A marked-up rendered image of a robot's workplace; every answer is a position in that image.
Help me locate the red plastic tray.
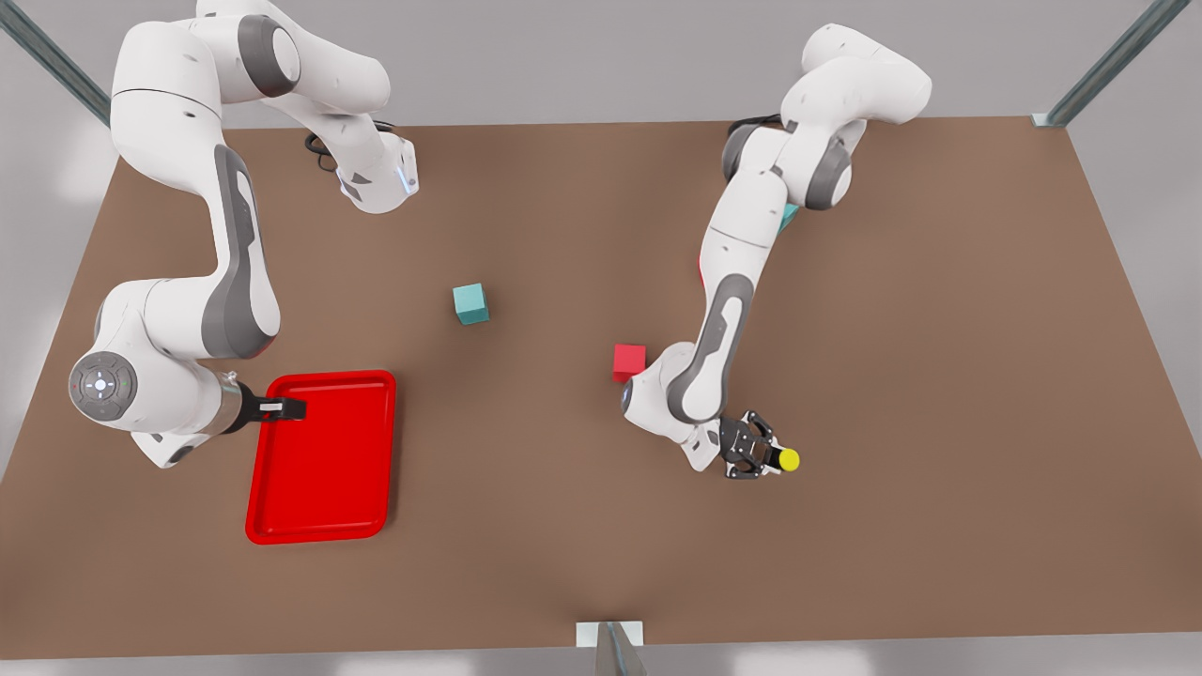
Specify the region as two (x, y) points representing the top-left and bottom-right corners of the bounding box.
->
(245, 370), (398, 545)

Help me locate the silver frame post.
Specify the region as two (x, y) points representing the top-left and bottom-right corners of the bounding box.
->
(0, 0), (113, 129)
(1031, 0), (1193, 129)
(576, 621), (647, 676)

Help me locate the black right arm cable loop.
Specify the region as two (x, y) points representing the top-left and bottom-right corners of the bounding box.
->
(304, 120), (399, 176)

